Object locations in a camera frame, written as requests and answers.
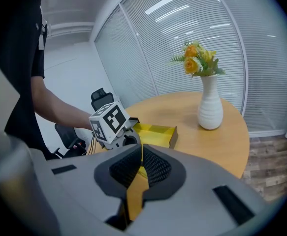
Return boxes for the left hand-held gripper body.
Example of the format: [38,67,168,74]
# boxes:
[88,101,142,151]

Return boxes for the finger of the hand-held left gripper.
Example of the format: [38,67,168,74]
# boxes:
[126,117,141,129]

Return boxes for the white ribbed vase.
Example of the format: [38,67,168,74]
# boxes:
[197,74,224,130]

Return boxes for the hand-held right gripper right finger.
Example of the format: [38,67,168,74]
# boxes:
[127,143,286,236]

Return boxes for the black mesh office chair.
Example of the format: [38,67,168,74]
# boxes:
[91,88,115,112]
[54,123,88,160]

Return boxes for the yellow box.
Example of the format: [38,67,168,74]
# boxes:
[125,122,179,222]

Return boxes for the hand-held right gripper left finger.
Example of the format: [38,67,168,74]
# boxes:
[27,143,144,236]

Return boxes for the person's left forearm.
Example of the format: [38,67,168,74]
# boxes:
[31,75,94,135]

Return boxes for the yellow flower bouquet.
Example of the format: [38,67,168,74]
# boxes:
[167,40,226,78]

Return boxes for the thin black gripper cables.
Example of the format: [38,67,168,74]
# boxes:
[87,131,97,155]

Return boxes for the person's black clothing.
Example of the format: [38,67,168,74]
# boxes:
[0,0,47,157]

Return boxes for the round wooden table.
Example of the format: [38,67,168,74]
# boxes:
[94,91,250,179]

